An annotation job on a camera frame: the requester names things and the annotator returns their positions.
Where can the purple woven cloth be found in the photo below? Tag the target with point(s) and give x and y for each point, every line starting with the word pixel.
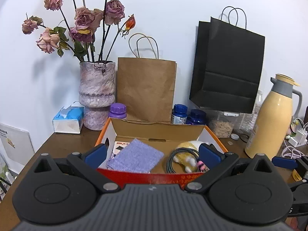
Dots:
pixel 134 156

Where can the purple lid bottle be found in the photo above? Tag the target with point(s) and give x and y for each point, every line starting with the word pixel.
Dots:
pixel 118 109

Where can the clear plastic bottle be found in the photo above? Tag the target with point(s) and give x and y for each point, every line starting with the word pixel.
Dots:
pixel 250 120

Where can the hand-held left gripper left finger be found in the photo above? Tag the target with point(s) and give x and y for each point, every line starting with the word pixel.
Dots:
pixel 96 157

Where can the white and yellow plush toy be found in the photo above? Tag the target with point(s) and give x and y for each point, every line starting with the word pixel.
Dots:
pixel 187 146

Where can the pink mottled vase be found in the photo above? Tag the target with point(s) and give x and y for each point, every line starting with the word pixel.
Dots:
pixel 97 86

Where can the blue tissue box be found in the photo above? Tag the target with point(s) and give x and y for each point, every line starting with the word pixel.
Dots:
pixel 68 122

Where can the red cardboard box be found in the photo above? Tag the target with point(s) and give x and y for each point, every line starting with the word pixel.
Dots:
pixel 156 130

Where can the white labelled panel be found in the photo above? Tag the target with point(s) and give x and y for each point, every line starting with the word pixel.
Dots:
pixel 16 144

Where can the dried rose bouquet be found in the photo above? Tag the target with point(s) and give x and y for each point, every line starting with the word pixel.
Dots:
pixel 84 21

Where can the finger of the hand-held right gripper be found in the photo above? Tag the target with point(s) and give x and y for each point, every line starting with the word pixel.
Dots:
pixel 284 163

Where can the white power adapter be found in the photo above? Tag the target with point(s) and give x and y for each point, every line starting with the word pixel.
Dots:
pixel 300 134

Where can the yellow thermos jug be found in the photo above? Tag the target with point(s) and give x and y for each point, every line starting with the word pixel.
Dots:
pixel 272 125

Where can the clear seed container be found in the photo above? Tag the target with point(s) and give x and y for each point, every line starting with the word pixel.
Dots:
pixel 221 127

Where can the dark blue bottle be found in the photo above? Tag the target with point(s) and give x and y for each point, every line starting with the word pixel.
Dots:
pixel 196 118

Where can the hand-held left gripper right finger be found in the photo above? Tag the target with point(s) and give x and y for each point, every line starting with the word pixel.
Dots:
pixel 210 156

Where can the blue lid white label bottle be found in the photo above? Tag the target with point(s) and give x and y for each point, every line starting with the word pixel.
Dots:
pixel 179 115

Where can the small white cap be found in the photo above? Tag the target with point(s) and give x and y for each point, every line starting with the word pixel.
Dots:
pixel 234 136

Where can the black paper bag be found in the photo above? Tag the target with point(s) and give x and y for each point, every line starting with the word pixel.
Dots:
pixel 228 65

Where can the brown paper bag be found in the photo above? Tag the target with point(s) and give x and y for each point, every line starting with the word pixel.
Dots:
pixel 146 89

